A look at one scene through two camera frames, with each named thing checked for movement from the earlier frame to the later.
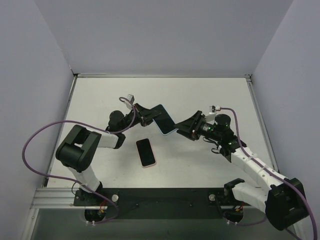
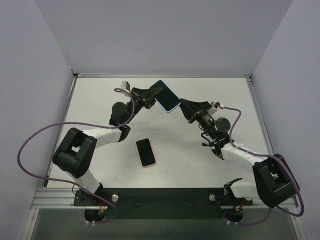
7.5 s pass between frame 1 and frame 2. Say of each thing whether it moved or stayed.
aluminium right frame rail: stayed
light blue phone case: moved
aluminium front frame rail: stayed
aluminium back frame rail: stayed
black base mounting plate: stayed
